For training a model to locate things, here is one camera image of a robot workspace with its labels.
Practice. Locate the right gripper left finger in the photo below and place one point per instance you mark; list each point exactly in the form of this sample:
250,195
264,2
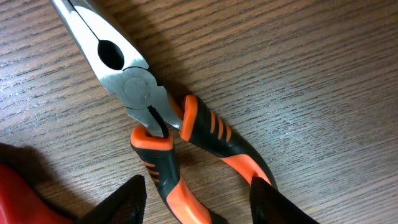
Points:
125,205

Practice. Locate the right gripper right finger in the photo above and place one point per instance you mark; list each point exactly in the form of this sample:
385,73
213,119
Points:
269,206

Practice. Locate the orange black needle-nose pliers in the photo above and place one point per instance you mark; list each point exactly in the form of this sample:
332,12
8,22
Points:
124,72

